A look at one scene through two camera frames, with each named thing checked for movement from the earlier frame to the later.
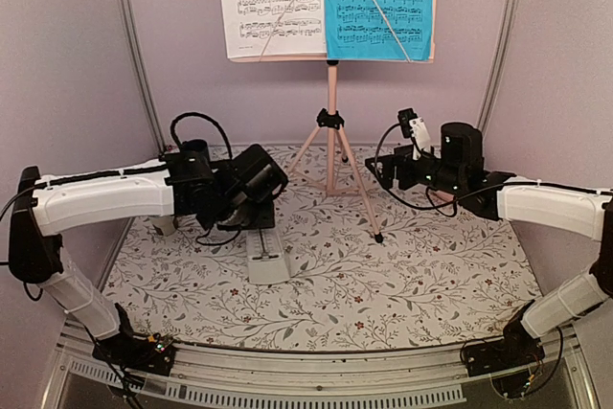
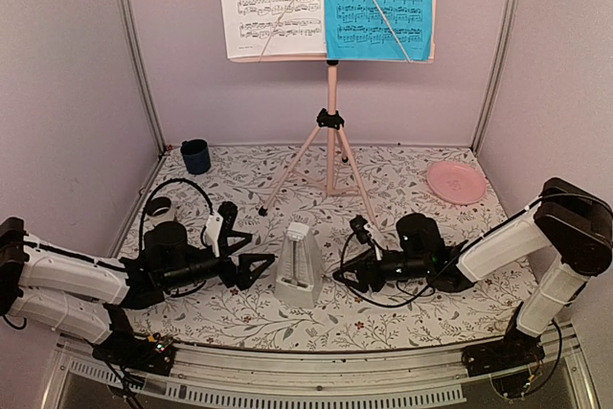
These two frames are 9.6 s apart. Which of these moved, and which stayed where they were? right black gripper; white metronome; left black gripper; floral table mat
Moved: right black gripper; left black gripper; white metronome
Stayed: floral table mat
